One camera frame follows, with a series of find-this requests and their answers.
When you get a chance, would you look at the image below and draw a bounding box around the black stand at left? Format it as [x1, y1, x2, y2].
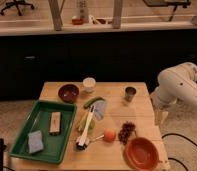
[0, 138, 7, 171]

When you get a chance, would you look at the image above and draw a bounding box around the black office chair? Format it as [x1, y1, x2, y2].
[0, 0, 35, 16]

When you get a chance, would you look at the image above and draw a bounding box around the blue-grey sponge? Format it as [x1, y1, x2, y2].
[28, 130, 44, 154]

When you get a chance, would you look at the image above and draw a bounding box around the small red bowl background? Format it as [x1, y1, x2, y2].
[72, 16, 84, 25]

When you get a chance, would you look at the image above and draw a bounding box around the yellow-green vegetable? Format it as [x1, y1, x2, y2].
[77, 113, 95, 133]

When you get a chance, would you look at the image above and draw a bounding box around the green pepper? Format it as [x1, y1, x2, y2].
[83, 96, 104, 109]

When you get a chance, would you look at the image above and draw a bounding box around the orange fruit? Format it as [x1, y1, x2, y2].
[103, 129, 116, 142]

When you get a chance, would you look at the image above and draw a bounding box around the black cable on floor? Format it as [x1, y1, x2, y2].
[161, 132, 197, 171]

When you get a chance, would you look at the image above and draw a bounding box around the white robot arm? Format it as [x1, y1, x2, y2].
[150, 62, 197, 125]

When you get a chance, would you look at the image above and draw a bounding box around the dark maroon bowl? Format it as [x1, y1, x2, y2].
[58, 84, 79, 103]

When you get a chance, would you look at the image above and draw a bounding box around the wooden block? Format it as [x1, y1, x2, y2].
[49, 112, 61, 135]

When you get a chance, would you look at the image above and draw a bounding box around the orange-red bowl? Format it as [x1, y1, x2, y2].
[124, 137, 159, 171]

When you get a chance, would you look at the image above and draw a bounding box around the dark grape bunch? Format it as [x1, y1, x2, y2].
[118, 122, 136, 145]

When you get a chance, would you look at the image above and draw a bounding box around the white cup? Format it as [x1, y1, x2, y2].
[83, 77, 96, 93]

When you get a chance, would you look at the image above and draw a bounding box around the light blue cloth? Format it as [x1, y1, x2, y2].
[94, 100, 107, 120]

